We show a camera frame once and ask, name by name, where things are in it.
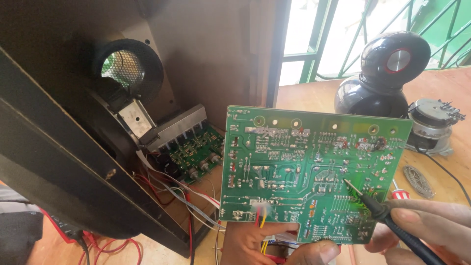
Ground person's right hand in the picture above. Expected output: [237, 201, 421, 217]
[364, 199, 471, 265]

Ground person's left hand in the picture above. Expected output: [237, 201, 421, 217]
[220, 222, 341, 265]

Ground black multimeter probe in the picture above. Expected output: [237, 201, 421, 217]
[343, 179, 448, 265]

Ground green printed circuit board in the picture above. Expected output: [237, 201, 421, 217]
[220, 106, 413, 245]

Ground green amplifier circuit board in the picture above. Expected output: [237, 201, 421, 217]
[147, 104, 226, 185]

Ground silver bare speaker driver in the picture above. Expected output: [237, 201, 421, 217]
[405, 98, 466, 156]

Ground red multimeter lead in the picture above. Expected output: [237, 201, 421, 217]
[77, 231, 143, 265]

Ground aluminium heat sink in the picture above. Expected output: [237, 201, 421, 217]
[146, 104, 208, 152]

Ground black multimeter lead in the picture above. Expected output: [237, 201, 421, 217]
[72, 229, 91, 265]

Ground black round speaker silver cone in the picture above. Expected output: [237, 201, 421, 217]
[360, 31, 431, 90]

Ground red multimeter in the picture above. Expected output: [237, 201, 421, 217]
[39, 208, 98, 244]

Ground black speaker driver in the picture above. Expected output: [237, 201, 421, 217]
[83, 39, 165, 148]

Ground green window grille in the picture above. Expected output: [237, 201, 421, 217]
[280, 0, 471, 84]

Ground grey and black cloth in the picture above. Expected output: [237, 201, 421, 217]
[0, 183, 45, 265]

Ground brown wooden speaker cabinet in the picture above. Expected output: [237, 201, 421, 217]
[0, 0, 281, 258]

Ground red and yellow board wires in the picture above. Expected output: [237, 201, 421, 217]
[253, 205, 288, 264]

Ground coil of solder wire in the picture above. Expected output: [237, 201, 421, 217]
[403, 164, 436, 199]

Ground thin black cable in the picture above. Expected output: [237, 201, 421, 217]
[415, 146, 471, 207]

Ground red handled screwdriver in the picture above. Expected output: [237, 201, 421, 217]
[392, 179, 411, 200]

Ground bundle of cabinet wires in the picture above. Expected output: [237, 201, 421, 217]
[133, 167, 226, 265]

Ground white flat ribbon cable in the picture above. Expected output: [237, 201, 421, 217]
[135, 149, 226, 232]

